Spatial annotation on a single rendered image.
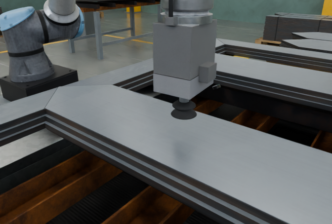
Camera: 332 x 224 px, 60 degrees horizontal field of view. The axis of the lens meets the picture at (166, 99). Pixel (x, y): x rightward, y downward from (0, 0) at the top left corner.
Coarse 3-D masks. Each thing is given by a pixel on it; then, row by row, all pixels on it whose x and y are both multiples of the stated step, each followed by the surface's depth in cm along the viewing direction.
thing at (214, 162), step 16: (224, 128) 51; (240, 128) 51; (208, 144) 46; (224, 144) 46; (240, 144) 46; (256, 144) 46; (192, 160) 42; (208, 160) 42; (224, 160) 42; (240, 160) 42; (192, 176) 39; (208, 176) 39; (224, 176) 39
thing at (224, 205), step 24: (216, 48) 111; (240, 48) 112; (120, 72) 81; (144, 72) 81; (216, 72) 83; (288, 96) 71; (312, 96) 68; (24, 120) 56; (48, 120) 58; (0, 144) 52; (96, 144) 49; (120, 168) 46; (144, 168) 43; (168, 168) 41; (168, 192) 40; (192, 192) 38; (216, 192) 36; (216, 216) 36; (240, 216) 34; (264, 216) 33
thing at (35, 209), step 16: (208, 112) 96; (80, 160) 66; (96, 160) 70; (48, 176) 60; (64, 176) 64; (80, 176) 65; (96, 176) 61; (112, 176) 65; (16, 192) 55; (32, 192) 58; (48, 192) 60; (64, 192) 55; (80, 192) 58; (0, 208) 54; (16, 208) 56; (32, 208) 50; (48, 208) 53; (64, 208) 56
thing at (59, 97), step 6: (108, 84) 72; (66, 90) 68; (72, 90) 68; (78, 90) 68; (84, 90) 68; (90, 90) 68; (54, 96) 65; (60, 96) 65; (66, 96) 65; (72, 96) 65; (48, 102) 62; (54, 102) 62; (60, 102) 62
